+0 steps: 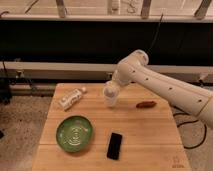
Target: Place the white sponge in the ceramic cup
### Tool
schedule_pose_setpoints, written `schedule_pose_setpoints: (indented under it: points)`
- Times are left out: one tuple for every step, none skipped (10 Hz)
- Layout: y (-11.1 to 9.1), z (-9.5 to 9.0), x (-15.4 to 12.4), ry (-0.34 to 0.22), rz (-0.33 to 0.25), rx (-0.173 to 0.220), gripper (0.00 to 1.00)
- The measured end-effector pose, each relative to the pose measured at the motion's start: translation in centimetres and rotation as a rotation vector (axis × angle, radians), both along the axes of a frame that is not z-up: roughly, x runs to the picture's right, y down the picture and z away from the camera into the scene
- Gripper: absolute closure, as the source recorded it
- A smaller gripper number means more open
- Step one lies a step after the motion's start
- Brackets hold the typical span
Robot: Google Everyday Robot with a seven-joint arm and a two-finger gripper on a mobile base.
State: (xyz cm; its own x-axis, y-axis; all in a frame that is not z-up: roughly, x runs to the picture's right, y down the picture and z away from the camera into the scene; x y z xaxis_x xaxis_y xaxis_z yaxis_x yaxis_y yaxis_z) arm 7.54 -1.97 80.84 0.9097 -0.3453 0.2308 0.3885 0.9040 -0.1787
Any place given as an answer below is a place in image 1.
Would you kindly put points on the black rectangular phone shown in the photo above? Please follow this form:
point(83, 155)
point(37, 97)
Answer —
point(114, 146)

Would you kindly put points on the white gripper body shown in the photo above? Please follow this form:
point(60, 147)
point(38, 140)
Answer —
point(110, 93)

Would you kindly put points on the green glass plate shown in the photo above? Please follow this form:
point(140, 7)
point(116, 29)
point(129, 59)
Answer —
point(74, 133)

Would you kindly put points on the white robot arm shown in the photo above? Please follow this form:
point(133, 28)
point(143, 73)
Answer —
point(191, 99)

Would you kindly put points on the metal rail frame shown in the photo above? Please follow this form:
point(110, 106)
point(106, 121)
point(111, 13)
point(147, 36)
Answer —
point(88, 71)

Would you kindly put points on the brown sausage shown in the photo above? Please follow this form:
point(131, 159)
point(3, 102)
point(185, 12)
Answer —
point(146, 104)

